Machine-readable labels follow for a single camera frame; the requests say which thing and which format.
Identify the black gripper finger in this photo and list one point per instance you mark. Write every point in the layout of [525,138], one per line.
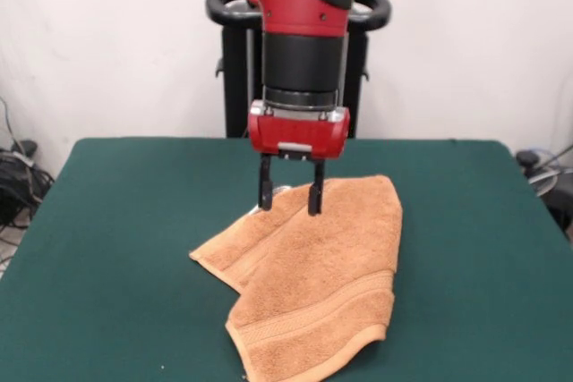
[266,180]
[316,189]

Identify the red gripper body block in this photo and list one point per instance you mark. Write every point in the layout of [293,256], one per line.
[300,138]

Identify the tan terry towel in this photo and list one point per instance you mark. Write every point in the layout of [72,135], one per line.
[322,265]

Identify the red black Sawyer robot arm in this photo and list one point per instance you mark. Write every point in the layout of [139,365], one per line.
[295,2]

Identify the dark green table cloth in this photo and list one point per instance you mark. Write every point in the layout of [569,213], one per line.
[112,265]

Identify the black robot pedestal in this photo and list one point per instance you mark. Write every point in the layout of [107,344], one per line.
[235,87]

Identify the black grey equipment by wall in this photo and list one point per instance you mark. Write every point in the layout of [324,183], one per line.
[557,203]

